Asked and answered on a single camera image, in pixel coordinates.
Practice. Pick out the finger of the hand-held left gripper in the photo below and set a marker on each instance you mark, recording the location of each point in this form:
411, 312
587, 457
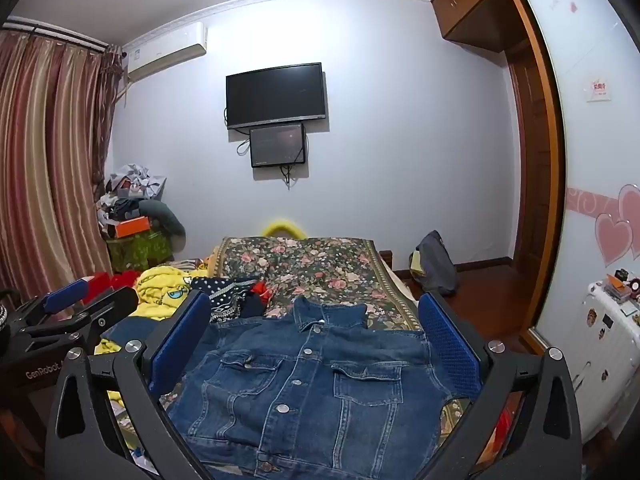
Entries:
114, 307
65, 296

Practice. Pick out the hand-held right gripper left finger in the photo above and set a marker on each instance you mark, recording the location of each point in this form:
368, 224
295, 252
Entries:
182, 342

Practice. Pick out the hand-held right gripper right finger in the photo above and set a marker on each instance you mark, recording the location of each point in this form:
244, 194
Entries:
450, 342

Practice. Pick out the blue denim jacket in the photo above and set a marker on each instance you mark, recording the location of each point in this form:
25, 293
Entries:
310, 385

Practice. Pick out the red fluffy cloth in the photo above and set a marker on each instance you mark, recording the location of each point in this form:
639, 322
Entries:
112, 282

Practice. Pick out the yellow cartoon blanket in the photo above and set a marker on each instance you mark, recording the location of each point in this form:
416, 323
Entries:
160, 290

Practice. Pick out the green patterned cloth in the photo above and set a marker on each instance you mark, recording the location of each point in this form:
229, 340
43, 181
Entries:
137, 252

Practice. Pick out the navy patterned cloth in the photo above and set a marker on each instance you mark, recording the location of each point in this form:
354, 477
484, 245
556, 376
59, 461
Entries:
227, 295

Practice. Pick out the grey bag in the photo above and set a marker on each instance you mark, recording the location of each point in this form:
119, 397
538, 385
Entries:
437, 265

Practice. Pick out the orange box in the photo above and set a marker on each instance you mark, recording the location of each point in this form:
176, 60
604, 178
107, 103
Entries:
132, 227

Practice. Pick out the small red cloth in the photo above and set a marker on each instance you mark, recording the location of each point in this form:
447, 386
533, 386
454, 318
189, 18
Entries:
262, 292

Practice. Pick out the grey green cushion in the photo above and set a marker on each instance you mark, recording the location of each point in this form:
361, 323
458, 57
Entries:
167, 217

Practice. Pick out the pile of grey clutter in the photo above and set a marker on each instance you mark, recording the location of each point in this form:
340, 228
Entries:
127, 187

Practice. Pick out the striped red curtain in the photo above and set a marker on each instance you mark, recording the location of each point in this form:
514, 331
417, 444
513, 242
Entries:
45, 160

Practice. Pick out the floral bedspread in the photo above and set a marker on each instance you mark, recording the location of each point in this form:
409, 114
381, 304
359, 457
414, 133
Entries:
325, 265

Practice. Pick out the white suitcase with stickers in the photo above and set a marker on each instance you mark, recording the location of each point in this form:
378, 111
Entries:
600, 350

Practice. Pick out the yellow round object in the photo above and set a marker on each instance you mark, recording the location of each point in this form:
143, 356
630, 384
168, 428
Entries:
282, 227

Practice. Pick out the small items on suitcase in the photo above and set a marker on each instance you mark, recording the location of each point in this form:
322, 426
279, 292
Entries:
622, 282

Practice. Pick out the wooden door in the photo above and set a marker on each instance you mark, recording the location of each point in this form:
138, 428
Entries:
530, 160

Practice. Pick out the pink heart stickers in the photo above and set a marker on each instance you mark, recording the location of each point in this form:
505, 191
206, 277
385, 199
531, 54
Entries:
617, 225

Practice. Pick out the frosted sliding wardrobe door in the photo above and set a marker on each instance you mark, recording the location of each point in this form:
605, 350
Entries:
585, 150

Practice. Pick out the white air conditioner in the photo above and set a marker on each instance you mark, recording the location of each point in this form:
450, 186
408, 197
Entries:
165, 52

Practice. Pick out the small red white sticker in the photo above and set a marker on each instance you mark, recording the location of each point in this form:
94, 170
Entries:
598, 91

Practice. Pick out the wooden overhead cabinet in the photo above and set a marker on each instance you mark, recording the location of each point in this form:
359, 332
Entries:
470, 5

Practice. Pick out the small black wall monitor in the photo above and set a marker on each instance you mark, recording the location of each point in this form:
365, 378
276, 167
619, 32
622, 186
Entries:
278, 145

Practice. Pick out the curtain rail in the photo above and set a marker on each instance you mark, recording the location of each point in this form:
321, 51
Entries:
55, 35

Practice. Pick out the black wall television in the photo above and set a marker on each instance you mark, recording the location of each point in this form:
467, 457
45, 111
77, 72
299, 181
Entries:
276, 95

